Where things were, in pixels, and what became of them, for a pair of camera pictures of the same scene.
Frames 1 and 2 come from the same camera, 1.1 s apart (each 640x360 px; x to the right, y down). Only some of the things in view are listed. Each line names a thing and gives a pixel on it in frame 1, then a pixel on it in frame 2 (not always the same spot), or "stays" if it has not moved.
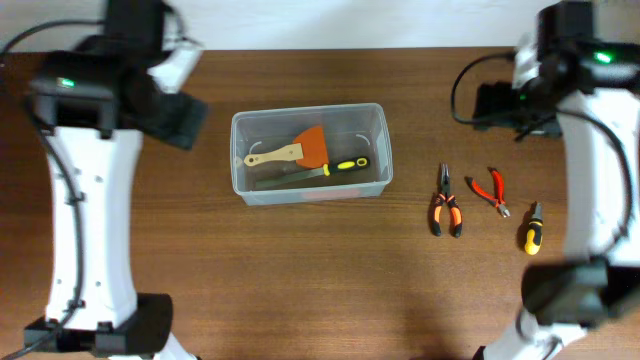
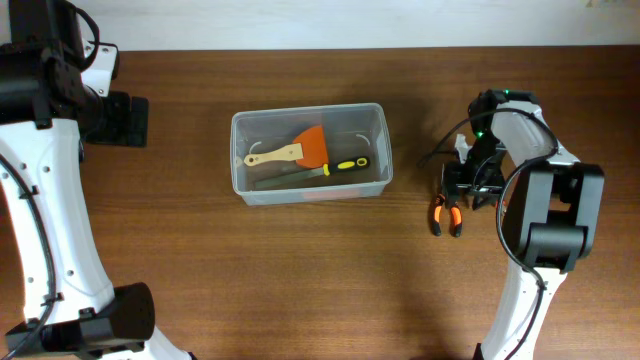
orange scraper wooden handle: x=309 y=150 stays
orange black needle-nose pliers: x=445 y=193 stays
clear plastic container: x=311 y=153 stays
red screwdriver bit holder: x=326 y=194 stays
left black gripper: x=180 y=122 to x=132 y=121
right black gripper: x=493 y=107 to x=470 y=186
